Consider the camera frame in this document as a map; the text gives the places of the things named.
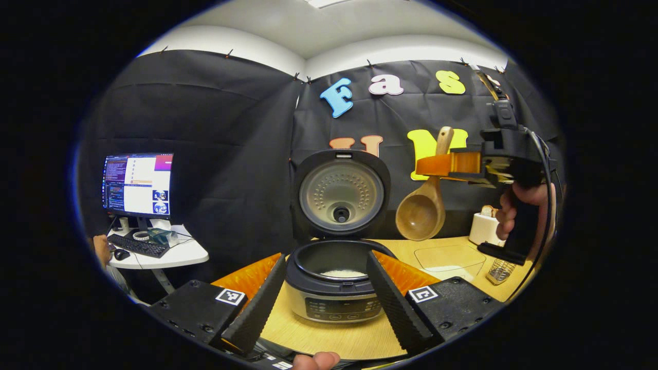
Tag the clear box of rice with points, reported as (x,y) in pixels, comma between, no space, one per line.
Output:
(447,259)

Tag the wooden spoon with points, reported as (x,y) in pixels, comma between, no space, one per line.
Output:
(419,216)

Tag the ceiling light panel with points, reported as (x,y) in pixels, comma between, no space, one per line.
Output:
(326,2)

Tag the black backdrop cloth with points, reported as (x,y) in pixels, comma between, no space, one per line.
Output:
(216,154)

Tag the black silver rice cooker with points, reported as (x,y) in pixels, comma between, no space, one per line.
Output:
(334,300)

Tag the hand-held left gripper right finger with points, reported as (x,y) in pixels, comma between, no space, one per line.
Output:
(393,306)

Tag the white toaster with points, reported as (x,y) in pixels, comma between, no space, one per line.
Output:
(483,231)

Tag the black computer mouse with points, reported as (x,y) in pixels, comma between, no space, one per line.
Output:
(122,254)

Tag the toasted bread slice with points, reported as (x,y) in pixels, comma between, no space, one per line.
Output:
(488,210)

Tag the white side table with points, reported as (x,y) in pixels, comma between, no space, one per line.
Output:
(185,253)

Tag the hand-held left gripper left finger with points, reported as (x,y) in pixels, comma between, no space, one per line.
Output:
(257,306)

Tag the black keyboard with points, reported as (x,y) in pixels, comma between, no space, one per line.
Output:
(139,245)

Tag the computer monitor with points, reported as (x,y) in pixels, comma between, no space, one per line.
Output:
(139,185)

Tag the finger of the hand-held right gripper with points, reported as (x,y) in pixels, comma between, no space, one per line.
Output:
(473,179)
(447,164)

